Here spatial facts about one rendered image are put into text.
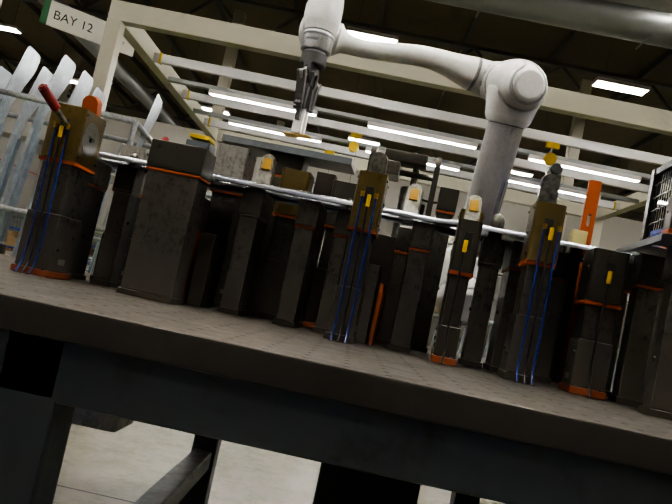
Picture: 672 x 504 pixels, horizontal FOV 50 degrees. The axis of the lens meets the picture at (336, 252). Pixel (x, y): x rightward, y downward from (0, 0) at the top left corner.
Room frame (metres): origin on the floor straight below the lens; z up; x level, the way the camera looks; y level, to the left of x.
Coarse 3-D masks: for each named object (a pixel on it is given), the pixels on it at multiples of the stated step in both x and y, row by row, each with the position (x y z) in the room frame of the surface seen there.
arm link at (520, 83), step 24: (504, 72) 1.85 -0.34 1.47; (528, 72) 1.81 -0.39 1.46; (504, 96) 1.85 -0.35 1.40; (528, 96) 1.82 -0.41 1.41; (504, 120) 1.89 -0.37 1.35; (528, 120) 1.90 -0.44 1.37; (504, 144) 1.92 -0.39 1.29; (480, 168) 1.96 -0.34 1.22; (504, 168) 1.94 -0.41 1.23; (480, 192) 1.96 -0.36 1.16; (504, 192) 1.98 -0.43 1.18
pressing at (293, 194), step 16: (112, 160) 1.72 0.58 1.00; (128, 160) 1.60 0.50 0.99; (144, 160) 1.61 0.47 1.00; (224, 176) 1.59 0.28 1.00; (240, 192) 1.76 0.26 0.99; (272, 192) 1.68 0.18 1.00; (288, 192) 1.56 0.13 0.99; (304, 192) 1.56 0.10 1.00; (336, 208) 1.74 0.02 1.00; (384, 208) 1.54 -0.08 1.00; (448, 224) 1.59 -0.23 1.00; (480, 240) 1.71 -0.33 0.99; (512, 240) 1.63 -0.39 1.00; (576, 256) 1.68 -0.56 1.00
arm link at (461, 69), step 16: (336, 48) 2.12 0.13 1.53; (352, 48) 2.13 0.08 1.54; (368, 48) 2.11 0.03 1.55; (384, 48) 2.08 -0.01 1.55; (400, 48) 2.06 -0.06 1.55; (416, 48) 2.03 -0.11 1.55; (432, 48) 2.03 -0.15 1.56; (416, 64) 2.05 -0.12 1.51; (432, 64) 2.03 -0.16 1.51; (448, 64) 2.02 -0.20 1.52; (464, 64) 2.01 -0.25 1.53; (480, 64) 2.02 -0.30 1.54; (464, 80) 2.03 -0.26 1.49
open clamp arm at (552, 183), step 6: (546, 174) 1.42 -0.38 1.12; (552, 174) 1.41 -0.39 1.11; (546, 180) 1.41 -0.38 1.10; (552, 180) 1.41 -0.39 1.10; (558, 180) 1.41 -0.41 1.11; (540, 186) 1.42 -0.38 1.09; (546, 186) 1.41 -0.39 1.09; (552, 186) 1.41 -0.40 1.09; (558, 186) 1.41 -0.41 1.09; (540, 192) 1.42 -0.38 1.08; (546, 192) 1.42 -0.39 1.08; (552, 192) 1.41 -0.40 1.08; (540, 198) 1.42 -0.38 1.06; (546, 198) 1.42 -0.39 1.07; (552, 198) 1.42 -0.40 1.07
